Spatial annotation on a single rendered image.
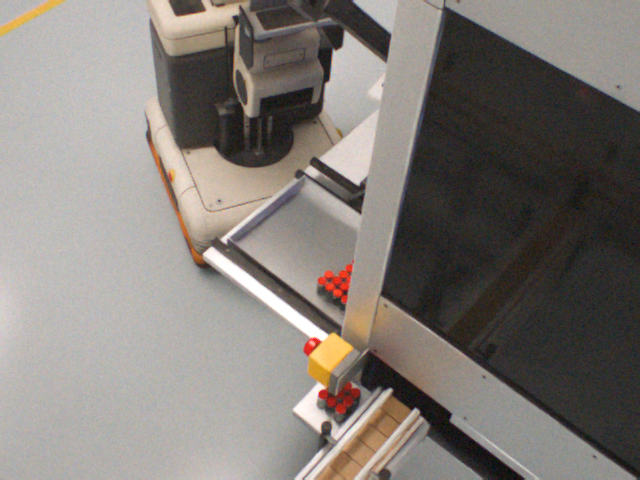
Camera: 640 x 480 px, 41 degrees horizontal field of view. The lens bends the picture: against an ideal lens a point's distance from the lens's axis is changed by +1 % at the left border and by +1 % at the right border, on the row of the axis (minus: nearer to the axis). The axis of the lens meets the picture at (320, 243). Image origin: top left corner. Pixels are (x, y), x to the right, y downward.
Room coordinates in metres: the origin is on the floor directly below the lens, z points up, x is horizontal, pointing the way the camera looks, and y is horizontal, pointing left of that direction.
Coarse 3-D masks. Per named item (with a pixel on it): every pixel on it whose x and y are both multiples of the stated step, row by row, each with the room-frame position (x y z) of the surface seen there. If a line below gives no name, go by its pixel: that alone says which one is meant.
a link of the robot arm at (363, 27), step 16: (288, 0) 1.38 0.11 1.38; (320, 0) 1.41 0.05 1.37; (336, 0) 1.39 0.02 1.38; (352, 0) 1.41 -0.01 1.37; (304, 16) 1.38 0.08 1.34; (336, 16) 1.38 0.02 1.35; (352, 16) 1.39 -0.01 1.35; (368, 16) 1.41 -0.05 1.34; (352, 32) 1.39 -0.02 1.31; (368, 32) 1.39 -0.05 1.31; (384, 32) 1.41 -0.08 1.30; (368, 48) 1.40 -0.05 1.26; (384, 48) 1.39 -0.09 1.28
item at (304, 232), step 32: (288, 192) 1.30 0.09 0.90; (320, 192) 1.31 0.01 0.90; (256, 224) 1.21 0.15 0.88; (288, 224) 1.22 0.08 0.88; (320, 224) 1.23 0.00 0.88; (352, 224) 1.24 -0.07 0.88; (256, 256) 1.12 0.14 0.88; (288, 256) 1.13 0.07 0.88; (320, 256) 1.14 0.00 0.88; (352, 256) 1.15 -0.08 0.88; (288, 288) 1.03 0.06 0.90
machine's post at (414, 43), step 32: (416, 0) 0.85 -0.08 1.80; (416, 32) 0.85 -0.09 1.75; (416, 64) 0.84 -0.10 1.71; (384, 96) 0.86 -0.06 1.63; (416, 96) 0.84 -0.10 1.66; (384, 128) 0.86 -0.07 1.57; (416, 128) 0.83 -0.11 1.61; (384, 160) 0.85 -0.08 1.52; (384, 192) 0.85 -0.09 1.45; (384, 224) 0.84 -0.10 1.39; (384, 256) 0.83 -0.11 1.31; (352, 288) 0.86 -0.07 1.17; (352, 320) 0.86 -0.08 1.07
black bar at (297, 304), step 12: (216, 240) 1.14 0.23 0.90; (228, 252) 1.11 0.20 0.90; (240, 264) 1.08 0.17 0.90; (252, 264) 1.08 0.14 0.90; (252, 276) 1.06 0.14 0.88; (264, 276) 1.05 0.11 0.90; (276, 288) 1.03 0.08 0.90; (288, 300) 1.00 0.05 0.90; (300, 300) 1.00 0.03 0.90; (300, 312) 0.98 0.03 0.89; (312, 312) 0.98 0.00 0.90; (324, 324) 0.95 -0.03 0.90
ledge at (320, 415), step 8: (320, 384) 0.82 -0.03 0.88; (352, 384) 0.83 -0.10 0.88; (312, 392) 0.80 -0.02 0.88; (304, 400) 0.78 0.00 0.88; (312, 400) 0.78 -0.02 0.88; (360, 400) 0.79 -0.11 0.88; (296, 408) 0.76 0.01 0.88; (304, 408) 0.76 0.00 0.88; (312, 408) 0.76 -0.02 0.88; (296, 416) 0.75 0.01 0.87; (304, 416) 0.75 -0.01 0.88; (312, 416) 0.75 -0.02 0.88; (320, 416) 0.75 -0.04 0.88; (328, 416) 0.75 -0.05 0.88; (312, 424) 0.73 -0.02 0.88; (320, 424) 0.73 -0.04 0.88; (336, 424) 0.74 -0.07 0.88; (320, 432) 0.72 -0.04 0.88
